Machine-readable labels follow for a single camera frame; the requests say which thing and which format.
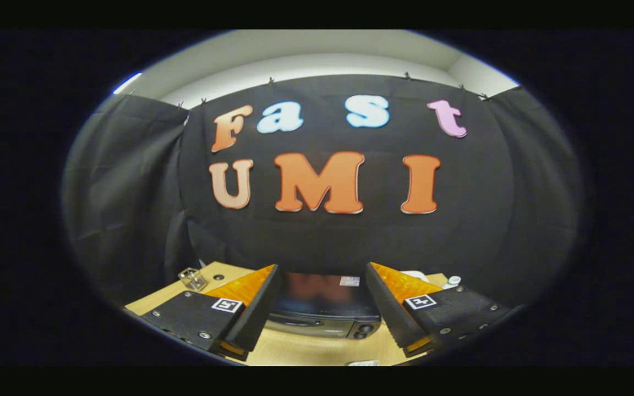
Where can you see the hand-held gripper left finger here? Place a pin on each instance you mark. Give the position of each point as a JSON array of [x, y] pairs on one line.
[[256, 316]]

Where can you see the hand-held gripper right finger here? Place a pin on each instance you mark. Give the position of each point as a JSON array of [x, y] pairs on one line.
[[391, 313]]

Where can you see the black backdrop cloth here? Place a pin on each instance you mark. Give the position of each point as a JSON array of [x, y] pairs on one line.
[[487, 220]]

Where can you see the white pop-up toaster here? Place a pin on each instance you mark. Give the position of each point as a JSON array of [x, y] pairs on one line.
[[417, 275]]

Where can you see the white bottle green label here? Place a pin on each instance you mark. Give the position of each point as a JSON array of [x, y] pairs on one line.
[[452, 281]]

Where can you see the black toaster oven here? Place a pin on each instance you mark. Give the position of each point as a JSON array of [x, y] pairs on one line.
[[317, 311]]

